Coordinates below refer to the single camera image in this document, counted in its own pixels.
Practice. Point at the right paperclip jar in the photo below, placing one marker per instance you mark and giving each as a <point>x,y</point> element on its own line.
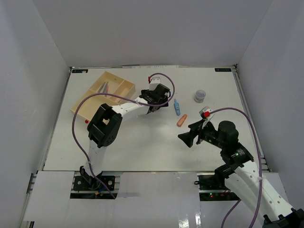
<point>199,96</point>

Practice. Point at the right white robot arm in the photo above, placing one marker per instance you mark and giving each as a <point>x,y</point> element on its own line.
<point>240,174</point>

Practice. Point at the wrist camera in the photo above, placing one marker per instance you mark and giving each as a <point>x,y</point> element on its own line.
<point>206,115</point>
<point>154,81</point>

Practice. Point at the purple pen in box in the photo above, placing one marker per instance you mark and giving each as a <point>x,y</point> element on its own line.
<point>101,87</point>

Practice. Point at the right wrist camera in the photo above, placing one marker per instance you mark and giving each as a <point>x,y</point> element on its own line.
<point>206,115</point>

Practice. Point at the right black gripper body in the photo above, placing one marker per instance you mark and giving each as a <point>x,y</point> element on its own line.
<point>207,134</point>

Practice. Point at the left black corner label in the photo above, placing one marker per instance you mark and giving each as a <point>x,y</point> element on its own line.
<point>81,71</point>

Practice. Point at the right black corner label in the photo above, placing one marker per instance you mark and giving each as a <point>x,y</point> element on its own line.
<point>223,69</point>

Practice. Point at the beige compartment box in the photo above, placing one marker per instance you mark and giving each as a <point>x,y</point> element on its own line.
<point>118,86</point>

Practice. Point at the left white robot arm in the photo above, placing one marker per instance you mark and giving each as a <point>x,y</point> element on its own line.
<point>104,126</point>

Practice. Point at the black corner label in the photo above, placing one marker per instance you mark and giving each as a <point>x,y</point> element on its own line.
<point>81,71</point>
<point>223,69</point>

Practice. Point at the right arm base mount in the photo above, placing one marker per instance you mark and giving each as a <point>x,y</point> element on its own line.
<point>211,190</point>

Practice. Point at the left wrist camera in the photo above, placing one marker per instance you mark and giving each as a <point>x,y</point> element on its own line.
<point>154,81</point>

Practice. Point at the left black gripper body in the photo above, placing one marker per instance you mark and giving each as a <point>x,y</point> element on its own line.
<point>163,101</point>

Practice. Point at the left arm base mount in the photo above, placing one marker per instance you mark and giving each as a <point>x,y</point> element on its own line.
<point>82,189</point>

